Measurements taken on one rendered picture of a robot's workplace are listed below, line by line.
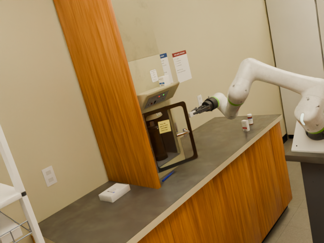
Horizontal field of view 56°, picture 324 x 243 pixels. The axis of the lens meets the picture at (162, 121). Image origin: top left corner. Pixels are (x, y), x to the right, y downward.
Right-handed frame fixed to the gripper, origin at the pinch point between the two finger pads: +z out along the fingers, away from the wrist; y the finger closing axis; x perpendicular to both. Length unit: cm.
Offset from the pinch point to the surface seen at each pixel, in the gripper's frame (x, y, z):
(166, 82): -25.4, -3.4, 13.5
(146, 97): -21.7, -1.1, 36.1
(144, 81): -29.9, -11.5, 23.8
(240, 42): -33, -55, -188
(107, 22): -67, -6, 45
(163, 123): -1.7, -4.4, 24.3
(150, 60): -40.9, -11.4, 14.3
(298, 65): 18, -24, -275
